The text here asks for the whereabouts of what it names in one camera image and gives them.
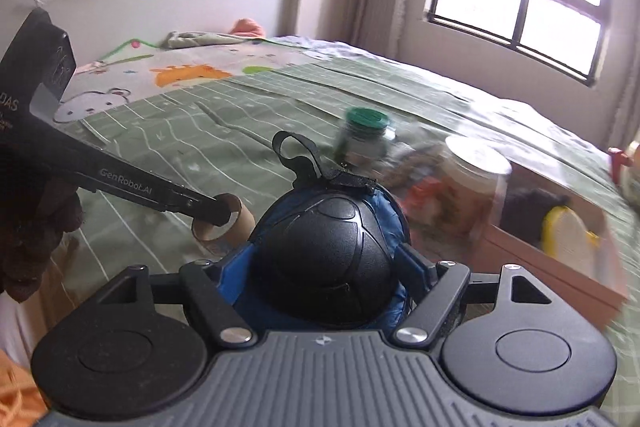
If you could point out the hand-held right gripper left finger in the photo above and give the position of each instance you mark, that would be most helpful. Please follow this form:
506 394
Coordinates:
210 294

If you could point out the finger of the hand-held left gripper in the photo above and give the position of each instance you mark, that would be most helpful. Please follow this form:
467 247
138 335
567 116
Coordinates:
205 207

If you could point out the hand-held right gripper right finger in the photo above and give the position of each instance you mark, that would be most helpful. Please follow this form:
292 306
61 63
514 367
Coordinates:
445 292

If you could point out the cardboard tube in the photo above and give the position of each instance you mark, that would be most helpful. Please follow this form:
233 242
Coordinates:
240 227

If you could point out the pink cardboard box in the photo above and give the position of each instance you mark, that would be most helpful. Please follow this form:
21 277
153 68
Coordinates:
545 277

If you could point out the black and blue pouch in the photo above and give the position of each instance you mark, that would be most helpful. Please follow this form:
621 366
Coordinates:
320 257

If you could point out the yellow trimmed soft pad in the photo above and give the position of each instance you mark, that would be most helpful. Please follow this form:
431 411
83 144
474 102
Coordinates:
570 232

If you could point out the green deer print bedsheet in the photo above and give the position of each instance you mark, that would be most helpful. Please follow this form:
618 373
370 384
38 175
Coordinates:
250 117

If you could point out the clear jar with flower label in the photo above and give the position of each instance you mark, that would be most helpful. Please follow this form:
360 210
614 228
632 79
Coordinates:
470 192

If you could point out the cartoon animal quilt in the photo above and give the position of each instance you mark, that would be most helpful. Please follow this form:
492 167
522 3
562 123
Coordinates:
190 74

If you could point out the green crumpled cloth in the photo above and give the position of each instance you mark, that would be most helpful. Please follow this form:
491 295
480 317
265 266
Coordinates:
210 39

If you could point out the pink orange cloth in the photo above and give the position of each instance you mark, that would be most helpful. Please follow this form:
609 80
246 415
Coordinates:
247 28

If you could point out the green lid jar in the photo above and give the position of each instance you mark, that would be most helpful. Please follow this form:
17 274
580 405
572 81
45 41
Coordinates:
367 119

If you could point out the snow globe toy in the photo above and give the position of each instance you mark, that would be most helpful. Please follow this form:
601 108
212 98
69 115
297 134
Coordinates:
631 172

